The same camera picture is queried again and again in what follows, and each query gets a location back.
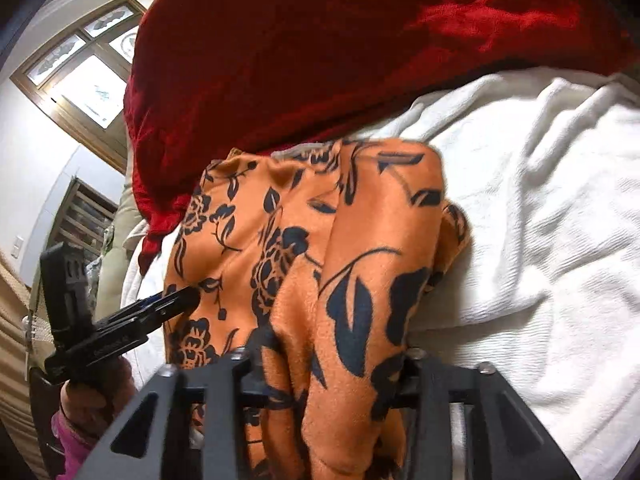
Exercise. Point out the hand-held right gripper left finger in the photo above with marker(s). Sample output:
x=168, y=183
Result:
x=210, y=385

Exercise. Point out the white wall switch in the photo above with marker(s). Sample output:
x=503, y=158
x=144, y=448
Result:
x=18, y=247

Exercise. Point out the cream pillow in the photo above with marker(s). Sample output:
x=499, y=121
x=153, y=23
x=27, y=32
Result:
x=117, y=240

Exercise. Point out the orange floral garment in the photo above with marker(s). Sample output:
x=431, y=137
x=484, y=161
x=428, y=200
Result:
x=320, y=270

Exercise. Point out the wooden slatted rack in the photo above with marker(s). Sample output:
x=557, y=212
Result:
x=82, y=220

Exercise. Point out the person's left hand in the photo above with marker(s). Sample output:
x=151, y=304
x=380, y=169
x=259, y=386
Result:
x=95, y=400

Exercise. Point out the beige curtain with red trim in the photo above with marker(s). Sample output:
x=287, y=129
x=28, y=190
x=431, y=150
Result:
x=15, y=360

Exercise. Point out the person's left forearm pink sleeve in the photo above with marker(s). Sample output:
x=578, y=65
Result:
x=70, y=447

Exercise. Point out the white textured blanket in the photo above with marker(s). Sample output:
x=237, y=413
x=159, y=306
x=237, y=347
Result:
x=540, y=220

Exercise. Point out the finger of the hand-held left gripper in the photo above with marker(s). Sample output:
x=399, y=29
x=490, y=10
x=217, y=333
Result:
x=160, y=300
x=165, y=312

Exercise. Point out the red fleece blanket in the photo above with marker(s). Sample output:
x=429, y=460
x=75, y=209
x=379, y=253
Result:
x=320, y=55

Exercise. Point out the wooden frosted glass window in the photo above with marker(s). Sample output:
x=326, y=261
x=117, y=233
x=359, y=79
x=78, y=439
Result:
x=82, y=75

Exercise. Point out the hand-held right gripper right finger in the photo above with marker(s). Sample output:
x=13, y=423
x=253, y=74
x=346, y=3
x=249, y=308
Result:
x=450, y=385

